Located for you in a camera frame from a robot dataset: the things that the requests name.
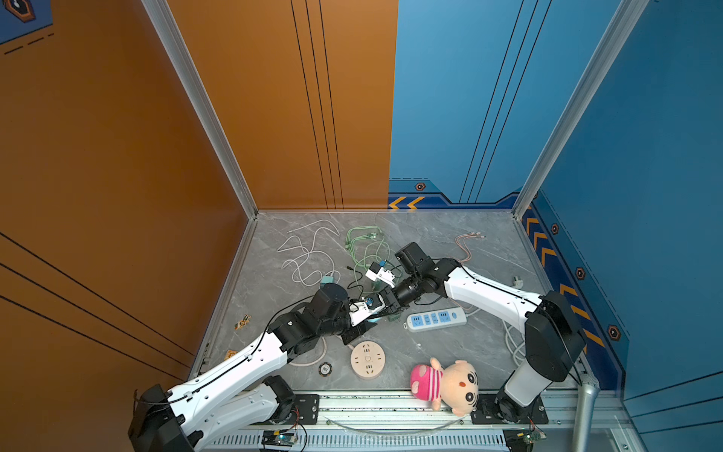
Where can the white blue power strip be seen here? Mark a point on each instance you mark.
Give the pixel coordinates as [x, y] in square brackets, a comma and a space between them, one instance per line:
[434, 320]

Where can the small orange connector piece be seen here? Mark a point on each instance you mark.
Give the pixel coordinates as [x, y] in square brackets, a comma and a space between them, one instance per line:
[242, 323]

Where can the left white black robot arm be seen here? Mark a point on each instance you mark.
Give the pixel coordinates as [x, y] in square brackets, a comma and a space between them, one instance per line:
[247, 389]

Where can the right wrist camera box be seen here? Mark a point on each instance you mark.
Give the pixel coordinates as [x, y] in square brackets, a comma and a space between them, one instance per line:
[378, 273]

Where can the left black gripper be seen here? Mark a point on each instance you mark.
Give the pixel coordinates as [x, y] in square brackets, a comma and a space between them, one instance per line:
[357, 330]

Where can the right green circuit board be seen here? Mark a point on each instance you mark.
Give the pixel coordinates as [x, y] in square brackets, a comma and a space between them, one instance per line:
[523, 441]

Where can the round pink power socket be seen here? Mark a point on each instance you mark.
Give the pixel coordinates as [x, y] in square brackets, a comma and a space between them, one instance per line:
[367, 360]

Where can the green circuit board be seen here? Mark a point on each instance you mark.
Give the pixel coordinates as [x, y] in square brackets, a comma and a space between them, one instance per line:
[523, 441]
[279, 441]

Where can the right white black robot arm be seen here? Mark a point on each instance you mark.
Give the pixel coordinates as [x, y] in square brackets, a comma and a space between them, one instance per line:
[553, 336]

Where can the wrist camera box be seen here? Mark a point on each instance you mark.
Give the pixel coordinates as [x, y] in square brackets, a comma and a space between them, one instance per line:
[378, 273]
[371, 306]

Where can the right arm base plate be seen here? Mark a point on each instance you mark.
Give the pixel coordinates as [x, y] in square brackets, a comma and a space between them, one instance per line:
[492, 411]

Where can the silver metal pole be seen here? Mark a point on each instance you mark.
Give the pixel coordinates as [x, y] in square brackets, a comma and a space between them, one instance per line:
[588, 392]

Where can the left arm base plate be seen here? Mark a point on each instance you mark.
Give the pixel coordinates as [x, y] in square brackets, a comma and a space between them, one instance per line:
[303, 409]

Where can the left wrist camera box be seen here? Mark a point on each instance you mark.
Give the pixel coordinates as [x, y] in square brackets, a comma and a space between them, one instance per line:
[371, 306]

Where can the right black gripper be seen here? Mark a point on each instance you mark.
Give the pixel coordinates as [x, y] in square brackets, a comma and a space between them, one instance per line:
[390, 300]

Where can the pink plush doll toy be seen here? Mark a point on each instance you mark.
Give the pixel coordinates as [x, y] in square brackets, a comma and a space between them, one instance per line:
[456, 386]

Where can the left green circuit board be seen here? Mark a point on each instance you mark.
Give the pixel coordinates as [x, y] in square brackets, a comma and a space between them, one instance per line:
[279, 441]

